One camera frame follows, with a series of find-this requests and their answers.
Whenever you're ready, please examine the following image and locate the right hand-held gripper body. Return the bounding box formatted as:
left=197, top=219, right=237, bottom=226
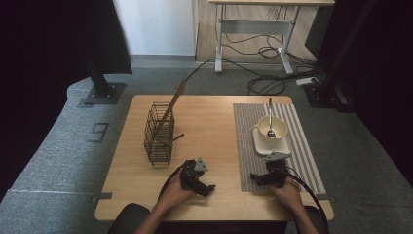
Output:
left=262, top=151, right=292, bottom=188

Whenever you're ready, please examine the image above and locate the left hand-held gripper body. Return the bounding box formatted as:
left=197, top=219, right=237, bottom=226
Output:
left=179, top=157, right=209, bottom=191

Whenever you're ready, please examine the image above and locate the white square plate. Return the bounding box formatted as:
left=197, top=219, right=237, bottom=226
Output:
left=252, top=126, right=292, bottom=156

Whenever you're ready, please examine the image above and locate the black wire basket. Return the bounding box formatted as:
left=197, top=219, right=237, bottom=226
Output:
left=143, top=101, right=176, bottom=167

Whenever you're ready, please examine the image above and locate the brown wooden chopstick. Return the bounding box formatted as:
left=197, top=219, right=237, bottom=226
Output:
left=162, top=133, right=185, bottom=146
left=152, top=79, right=188, bottom=139

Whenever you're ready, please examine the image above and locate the person's left hand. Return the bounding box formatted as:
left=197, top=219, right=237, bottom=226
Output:
left=159, top=175, right=196, bottom=213

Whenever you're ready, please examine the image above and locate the person's right hand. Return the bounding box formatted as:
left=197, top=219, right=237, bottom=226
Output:
left=271, top=177, right=305, bottom=213

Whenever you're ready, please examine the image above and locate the grey striped woven placemat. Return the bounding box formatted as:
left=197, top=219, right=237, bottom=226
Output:
left=232, top=102, right=326, bottom=193

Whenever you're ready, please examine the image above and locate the cream ceramic bowl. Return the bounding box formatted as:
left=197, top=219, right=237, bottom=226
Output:
left=253, top=115, right=289, bottom=143

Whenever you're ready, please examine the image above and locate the metal spoon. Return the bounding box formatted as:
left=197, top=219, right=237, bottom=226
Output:
left=266, top=97, right=277, bottom=139

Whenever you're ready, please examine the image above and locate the black metal stand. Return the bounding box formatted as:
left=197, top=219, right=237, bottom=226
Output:
left=303, top=0, right=379, bottom=113
left=83, top=58, right=127, bottom=105

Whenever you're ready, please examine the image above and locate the small black block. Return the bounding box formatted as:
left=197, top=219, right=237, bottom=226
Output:
left=91, top=192, right=113, bottom=203

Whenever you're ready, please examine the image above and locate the white power strip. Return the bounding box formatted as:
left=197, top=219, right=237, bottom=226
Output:
left=295, top=76, right=319, bottom=87

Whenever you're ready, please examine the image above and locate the black curtain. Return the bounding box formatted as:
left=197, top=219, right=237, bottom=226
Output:
left=334, top=0, right=413, bottom=178
left=0, top=0, right=133, bottom=199

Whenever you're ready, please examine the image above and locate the left hand-held gripper cable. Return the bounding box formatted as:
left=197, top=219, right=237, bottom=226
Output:
left=157, top=165, right=187, bottom=203

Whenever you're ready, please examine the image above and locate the hand-held gripper cable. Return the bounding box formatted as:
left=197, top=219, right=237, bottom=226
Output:
left=157, top=165, right=187, bottom=203
left=279, top=167, right=327, bottom=218

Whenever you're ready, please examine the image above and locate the right hand-held gripper cable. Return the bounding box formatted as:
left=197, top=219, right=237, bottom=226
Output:
left=279, top=167, right=327, bottom=218

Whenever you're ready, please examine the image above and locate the coiled black floor cable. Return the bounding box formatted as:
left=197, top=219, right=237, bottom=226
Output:
left=246, top=75, right=286, bottom=96

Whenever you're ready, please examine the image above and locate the long black floor cable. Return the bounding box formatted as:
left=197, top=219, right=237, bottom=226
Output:
left=184, top=58, right=293, bottom=81

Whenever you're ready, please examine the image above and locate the black cable bundle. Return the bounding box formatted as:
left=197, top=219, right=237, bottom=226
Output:
left=223, top=32, right=318, bottom=71

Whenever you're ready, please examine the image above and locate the white desk frame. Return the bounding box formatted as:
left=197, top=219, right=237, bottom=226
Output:
left=207, top=0, right=335, bottom=75

